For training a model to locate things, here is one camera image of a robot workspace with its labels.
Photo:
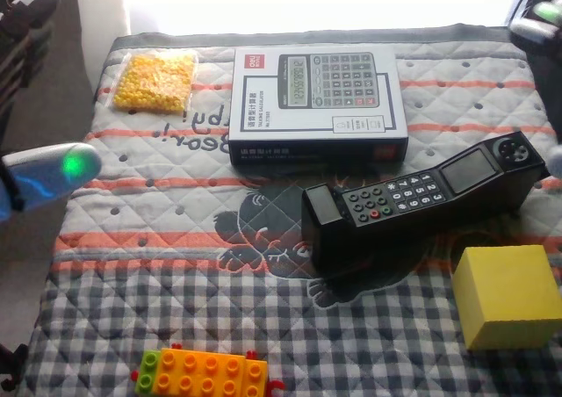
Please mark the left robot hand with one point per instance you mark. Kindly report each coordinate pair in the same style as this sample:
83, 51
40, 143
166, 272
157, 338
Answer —
48, 168

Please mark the bag of yellow beads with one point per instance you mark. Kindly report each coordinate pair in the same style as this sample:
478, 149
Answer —
153, 83

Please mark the large black toy phone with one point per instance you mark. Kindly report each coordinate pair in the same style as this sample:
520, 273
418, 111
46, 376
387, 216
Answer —
395, 230

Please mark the yellow block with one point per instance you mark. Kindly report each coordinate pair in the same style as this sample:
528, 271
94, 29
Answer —
505, 296

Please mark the black stand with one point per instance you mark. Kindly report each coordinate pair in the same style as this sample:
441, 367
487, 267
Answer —
13, 366

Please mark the white calculator box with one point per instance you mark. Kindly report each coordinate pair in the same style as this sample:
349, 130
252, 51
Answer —
316, 89

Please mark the toy brick stack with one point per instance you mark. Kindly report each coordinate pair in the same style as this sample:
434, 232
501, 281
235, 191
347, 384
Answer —
206, 373

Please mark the grey quilt with bear print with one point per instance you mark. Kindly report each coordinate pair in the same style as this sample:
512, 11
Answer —
175, 309

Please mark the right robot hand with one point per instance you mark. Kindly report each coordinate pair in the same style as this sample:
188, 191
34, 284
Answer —
549, 63

